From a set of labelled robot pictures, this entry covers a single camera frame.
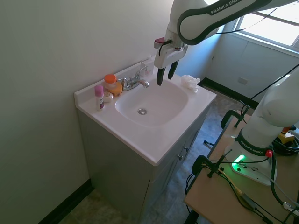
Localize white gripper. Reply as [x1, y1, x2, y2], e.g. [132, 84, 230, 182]
[153, 43, 188, 87]

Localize white tissue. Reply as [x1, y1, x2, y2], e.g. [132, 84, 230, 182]
[180, 74, 201, 93]

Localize white card box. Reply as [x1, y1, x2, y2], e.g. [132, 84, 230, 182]
[140, 59, 155, 77]

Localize orange round tub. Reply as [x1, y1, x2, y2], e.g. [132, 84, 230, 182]
[107, 83, 123, 97]

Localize clear jar with orange lid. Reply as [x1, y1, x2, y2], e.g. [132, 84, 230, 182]
[104, 74, 117, 91]

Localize black baseboard strip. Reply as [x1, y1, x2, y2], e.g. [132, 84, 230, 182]
[36, 178, 94, 224]
[200, 77, 260, 104]

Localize white sink vanity top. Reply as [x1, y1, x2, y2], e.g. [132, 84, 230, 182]
[74, 66, 217, 167]

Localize white stick with pink cap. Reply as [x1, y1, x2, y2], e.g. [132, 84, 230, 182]
[94, 84, 105, 112]

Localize black C clamp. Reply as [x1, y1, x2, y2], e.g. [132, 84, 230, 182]
[191, 150, 233, 179]
[220, 104, 252, 129]

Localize grey vanity cabinet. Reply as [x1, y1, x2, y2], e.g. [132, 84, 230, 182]
[77, 102, 209, 221]

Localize light wooden robot table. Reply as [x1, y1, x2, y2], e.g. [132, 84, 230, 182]
[184, 113, 299, 224]

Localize yellow emergency stop box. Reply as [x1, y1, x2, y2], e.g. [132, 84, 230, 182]
[279, 125, 298, 146]

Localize chrome two-handle faucet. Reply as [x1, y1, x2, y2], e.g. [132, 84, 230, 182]
[117, 65, 150, 91]

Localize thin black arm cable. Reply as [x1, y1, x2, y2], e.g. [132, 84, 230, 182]
[217, 7, 299, 100]

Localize yellow network cable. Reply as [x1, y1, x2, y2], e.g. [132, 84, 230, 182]
[218, 169, 244, 196]

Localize black cable bundle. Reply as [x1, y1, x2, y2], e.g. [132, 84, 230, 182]
[272, 136, 299, 156]

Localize grey cable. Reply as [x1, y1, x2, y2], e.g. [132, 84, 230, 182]
[270, 178, 299, 212]

